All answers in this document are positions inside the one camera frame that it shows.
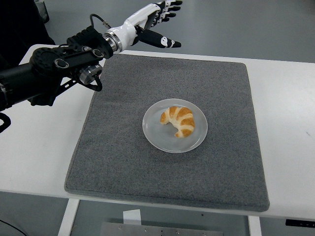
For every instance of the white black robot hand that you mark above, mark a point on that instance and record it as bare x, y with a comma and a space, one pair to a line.
128, 29

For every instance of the golden croissant bread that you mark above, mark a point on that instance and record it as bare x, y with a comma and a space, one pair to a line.
184, 120

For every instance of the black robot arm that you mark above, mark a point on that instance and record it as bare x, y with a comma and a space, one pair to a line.
44, 66

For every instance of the pale grey round plate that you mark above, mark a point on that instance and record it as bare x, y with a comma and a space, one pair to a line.
157, 137

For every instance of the black mesh waste bin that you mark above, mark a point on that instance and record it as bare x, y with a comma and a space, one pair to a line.
42, 8

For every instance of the black draped object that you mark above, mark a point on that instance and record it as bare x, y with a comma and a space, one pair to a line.
19, 27

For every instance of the grey felt mat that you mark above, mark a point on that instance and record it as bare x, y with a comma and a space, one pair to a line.
172, 177

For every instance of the white table leg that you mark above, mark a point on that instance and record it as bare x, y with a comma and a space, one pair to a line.
69, 216
254, 227

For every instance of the black table control panel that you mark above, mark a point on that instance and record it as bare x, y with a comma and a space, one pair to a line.
300, 222

